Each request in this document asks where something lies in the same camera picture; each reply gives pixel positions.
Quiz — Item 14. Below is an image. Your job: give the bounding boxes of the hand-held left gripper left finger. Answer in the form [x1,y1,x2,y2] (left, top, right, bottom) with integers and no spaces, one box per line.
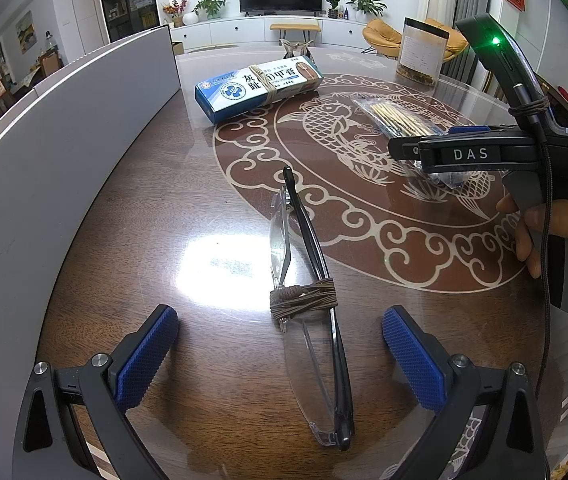
[11,304,181,480]

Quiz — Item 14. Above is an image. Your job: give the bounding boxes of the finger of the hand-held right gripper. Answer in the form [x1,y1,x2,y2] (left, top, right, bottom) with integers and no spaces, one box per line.
[388,134,425,166]
[446,125,517,138]

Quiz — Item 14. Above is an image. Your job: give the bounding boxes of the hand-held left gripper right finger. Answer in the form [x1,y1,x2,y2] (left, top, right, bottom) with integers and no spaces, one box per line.
[381,305,547,480]

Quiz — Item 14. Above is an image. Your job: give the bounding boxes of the clear bag of wooden sticks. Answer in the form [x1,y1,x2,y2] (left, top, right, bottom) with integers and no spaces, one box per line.
[353,92,490,188]

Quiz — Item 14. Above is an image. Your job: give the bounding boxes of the black framed eyeglasses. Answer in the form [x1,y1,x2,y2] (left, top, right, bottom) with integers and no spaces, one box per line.
[268,166,356,452]

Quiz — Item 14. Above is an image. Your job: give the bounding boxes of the white storage bin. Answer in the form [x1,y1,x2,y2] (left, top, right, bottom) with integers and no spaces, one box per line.
[0,24,182,480]

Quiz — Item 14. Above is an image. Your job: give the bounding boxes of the orange lounge chair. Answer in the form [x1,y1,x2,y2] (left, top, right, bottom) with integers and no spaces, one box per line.
[363,18,404,54]
[424,17,469,63]

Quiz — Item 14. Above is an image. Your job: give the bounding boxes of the clear jar black lid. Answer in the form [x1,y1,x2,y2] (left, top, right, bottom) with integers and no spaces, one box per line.
[395,16,451,87]

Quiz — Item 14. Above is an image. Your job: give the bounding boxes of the large leafy potted plant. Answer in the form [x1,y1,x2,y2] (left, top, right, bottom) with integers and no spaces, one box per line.
[346,0,387,23]

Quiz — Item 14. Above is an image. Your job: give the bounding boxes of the wooden bench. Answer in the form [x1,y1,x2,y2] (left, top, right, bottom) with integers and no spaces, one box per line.
[269,22,322,46]

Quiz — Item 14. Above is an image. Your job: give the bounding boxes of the blue white ointment box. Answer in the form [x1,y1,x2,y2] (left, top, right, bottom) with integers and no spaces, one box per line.
[194,57,324,124]

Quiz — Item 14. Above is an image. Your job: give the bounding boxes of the white television console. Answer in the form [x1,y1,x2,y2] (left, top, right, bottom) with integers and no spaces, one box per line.
[169,14,380,53]

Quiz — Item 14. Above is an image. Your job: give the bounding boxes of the bushy green potted plant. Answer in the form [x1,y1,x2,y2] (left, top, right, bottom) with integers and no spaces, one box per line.
[194,0,229,22]

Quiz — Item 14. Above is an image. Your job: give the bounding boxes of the red flower bouquet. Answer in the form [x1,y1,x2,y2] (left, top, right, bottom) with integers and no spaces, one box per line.
[161,0,191,28]

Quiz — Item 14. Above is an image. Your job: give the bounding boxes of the dining table with chairs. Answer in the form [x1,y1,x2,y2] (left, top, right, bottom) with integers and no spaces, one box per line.
[24,47,62,86]

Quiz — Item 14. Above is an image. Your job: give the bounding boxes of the dark glass display cabinet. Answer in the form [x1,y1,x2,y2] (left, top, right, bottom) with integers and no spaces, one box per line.
[95,0,157,43]

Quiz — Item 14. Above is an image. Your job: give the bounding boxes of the framed wall painting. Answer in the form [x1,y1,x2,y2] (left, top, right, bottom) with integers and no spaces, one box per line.
[15,10,36,53]

